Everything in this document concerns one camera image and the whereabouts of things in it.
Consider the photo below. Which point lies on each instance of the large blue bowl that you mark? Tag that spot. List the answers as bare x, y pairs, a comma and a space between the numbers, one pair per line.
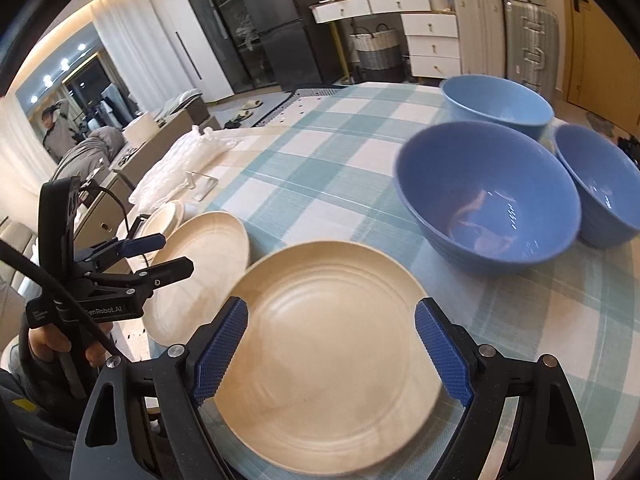
490, 200

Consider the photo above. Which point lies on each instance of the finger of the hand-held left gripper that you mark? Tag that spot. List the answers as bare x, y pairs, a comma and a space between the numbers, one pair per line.
172, 267
142, 244

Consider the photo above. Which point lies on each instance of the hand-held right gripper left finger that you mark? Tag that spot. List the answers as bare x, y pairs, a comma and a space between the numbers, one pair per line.
222, 345

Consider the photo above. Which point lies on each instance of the light blue bowl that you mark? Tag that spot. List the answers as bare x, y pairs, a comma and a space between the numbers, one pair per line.
495, 100

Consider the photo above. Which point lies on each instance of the black and white rug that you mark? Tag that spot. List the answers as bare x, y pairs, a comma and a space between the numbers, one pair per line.
295, 107

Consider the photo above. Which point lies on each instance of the wooden door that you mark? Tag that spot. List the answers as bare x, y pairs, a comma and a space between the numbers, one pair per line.
600, 60

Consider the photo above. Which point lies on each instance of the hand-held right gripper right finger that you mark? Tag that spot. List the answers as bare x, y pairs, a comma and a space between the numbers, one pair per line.
445, 350

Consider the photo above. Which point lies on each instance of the black slipper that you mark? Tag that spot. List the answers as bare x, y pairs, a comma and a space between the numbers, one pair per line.
231, 124

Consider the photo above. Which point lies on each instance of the beige slipper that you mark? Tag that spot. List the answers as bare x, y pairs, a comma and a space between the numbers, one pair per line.
248, 106

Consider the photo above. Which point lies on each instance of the clear acrylic stand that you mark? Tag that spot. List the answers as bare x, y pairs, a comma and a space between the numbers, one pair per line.
202, 187

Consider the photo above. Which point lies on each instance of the white suitcase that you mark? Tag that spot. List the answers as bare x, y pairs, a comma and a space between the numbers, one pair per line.
477, 35

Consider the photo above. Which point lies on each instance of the large cream plate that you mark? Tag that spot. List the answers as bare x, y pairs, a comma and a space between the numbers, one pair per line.
325, 350

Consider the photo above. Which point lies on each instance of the green checked tablecloth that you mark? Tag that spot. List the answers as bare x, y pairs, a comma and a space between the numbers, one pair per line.
325, 150

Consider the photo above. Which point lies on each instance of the white wardrobe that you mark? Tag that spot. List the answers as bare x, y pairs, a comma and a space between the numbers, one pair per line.
200, 50

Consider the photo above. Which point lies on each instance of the white plastic bag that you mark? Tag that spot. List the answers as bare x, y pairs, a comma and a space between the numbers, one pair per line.
185, 160

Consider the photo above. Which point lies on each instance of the person's left hand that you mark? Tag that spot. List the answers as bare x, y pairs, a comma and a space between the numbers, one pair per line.
47, 342

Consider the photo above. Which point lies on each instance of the silver suitcase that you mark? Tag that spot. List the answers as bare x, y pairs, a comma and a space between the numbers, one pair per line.
530, 45

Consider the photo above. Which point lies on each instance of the person's left forearm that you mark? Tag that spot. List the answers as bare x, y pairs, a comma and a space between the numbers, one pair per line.
35, 400

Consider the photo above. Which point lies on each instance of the white desk with drawers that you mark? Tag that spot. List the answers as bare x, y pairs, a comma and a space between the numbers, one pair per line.
430, 25

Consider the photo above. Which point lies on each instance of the white curtain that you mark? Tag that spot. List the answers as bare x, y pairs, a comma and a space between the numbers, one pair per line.
130, 60

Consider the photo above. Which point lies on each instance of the grey padded jacket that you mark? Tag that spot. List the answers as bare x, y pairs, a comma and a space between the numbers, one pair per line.
100, 142

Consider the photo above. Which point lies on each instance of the woven laundry basket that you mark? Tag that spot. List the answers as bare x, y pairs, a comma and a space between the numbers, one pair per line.
377, 50

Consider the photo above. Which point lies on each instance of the dark glass refrigerator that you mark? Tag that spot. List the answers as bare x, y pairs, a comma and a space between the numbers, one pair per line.
290, 20

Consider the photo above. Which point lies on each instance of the medium cream plate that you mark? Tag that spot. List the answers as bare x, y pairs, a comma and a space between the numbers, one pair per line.
210, 245

